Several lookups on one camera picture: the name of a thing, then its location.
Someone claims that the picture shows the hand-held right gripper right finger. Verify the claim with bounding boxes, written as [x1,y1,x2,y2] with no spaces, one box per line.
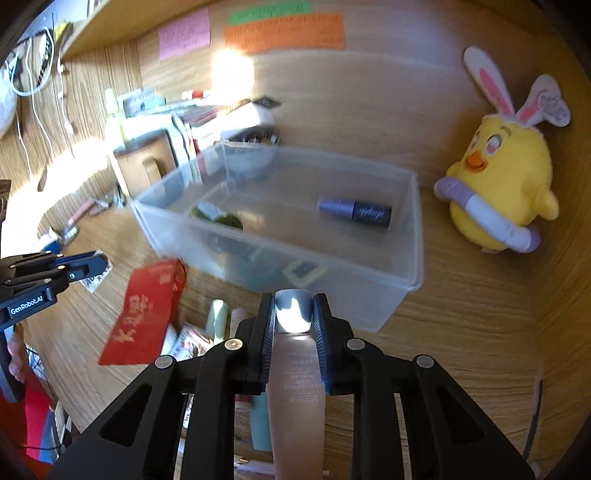
[311,292,536,480]

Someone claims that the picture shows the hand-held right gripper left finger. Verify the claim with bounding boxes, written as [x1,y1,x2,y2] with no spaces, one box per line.
[48,292,278,480]

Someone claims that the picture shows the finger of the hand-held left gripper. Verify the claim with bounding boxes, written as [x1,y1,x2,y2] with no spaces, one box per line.
[52,250,105,267]
[44,258,112,289]

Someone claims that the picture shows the frosted pink bottle silver cap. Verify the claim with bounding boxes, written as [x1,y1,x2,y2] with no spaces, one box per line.
[265,288,328,480]

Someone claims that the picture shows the pale green tube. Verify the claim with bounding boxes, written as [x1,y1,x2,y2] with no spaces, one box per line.
[205,299,230,346]

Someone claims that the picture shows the red envelope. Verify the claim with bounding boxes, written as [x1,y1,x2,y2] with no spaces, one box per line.
[99,258,188,366]

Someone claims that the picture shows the red white snack packet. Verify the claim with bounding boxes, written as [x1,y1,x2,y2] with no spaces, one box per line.
[163,322,214,363]

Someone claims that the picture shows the clear plastic storage box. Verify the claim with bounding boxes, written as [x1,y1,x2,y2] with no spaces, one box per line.
[130,141,424,332]

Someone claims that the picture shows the person's left hand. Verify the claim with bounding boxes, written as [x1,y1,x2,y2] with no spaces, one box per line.
[9,330,31,384]

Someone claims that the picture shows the printed black white label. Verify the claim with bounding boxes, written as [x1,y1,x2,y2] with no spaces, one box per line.
[83,261,115,293]

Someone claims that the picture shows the pink pen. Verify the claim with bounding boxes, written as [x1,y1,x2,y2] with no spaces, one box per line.
[68,202,94,228]

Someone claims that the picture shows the teal bottle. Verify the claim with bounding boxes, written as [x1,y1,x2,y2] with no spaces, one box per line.
[250,394,274,452]

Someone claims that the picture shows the teal plastic item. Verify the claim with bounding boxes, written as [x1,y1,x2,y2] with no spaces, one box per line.
[231,256,283,291]

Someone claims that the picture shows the small square framed case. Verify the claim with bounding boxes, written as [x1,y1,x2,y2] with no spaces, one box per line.
[284,261,319,282]

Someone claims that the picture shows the brown mug with lid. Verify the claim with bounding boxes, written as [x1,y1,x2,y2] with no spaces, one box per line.
[113,130,178,199]

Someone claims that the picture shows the person's red garment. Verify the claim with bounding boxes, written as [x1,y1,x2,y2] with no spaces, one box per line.
[0,369,63,464]

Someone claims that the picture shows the pale green slim bottle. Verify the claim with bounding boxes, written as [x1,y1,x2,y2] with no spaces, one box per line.
[104,88,126,149]

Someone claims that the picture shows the green round item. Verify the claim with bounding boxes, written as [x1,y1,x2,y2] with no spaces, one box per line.
[190,203,243,230]

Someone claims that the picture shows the purple cosmetic tube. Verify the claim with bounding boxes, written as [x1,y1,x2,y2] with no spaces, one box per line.
[318,198,393,228]

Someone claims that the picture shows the stack of books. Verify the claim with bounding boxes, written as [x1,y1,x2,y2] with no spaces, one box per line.
[117,87,241,155]

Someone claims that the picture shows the white cardboard box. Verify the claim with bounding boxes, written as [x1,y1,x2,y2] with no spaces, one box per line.
[221,99,279,140]

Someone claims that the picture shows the wooden shelf board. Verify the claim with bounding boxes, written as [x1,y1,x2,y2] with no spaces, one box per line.
[60,0,241,60]

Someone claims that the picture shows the pink sticky note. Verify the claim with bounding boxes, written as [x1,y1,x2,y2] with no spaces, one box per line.
[158,8,212,63]

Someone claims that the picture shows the yellow chick plush toy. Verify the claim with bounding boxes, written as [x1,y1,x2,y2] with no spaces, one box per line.
[433,45,573,254]

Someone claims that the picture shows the orange sticky note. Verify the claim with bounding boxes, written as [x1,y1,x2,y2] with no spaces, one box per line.
[223,13,346,52]

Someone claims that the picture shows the green sticky note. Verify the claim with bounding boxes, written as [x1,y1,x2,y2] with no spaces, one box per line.
[229,0,312,26]

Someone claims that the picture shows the white hanging cable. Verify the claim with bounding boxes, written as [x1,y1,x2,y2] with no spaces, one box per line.
[56,58,75,137]

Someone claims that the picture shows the white looped cable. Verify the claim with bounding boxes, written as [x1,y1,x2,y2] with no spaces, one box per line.
[9,25,55,99]

